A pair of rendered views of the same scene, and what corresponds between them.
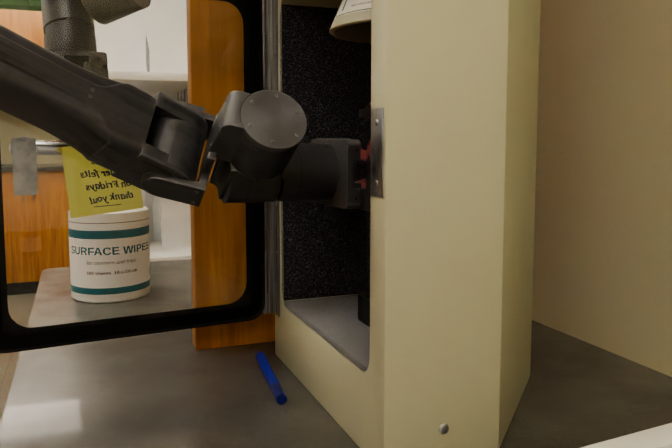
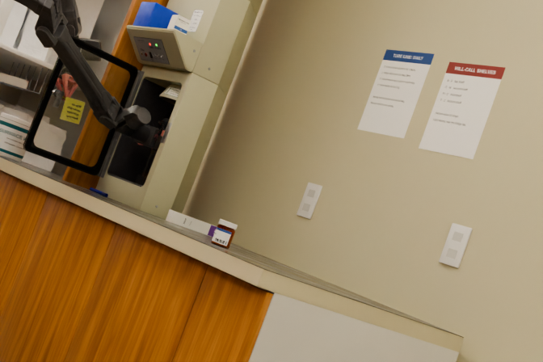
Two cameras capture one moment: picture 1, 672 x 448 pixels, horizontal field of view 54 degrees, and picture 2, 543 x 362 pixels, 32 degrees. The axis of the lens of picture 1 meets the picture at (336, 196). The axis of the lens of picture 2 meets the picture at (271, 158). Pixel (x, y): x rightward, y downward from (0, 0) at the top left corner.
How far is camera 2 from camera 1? 2.49 m
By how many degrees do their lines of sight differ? 19
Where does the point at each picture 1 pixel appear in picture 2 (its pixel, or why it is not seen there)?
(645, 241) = (229, 198)
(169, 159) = (111, 115)
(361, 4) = (172, 94)
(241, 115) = (136, 111)
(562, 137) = (217, 158)
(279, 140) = (144, 120)
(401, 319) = (157, 174)
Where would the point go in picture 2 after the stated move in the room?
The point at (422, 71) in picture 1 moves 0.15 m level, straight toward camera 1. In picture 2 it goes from (183, 118) to (187, 115)
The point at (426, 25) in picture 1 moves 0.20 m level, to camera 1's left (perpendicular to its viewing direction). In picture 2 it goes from (187, 108) to (130, 85)
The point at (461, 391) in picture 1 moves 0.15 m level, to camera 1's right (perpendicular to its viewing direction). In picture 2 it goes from (164, 199) to (206, 215)
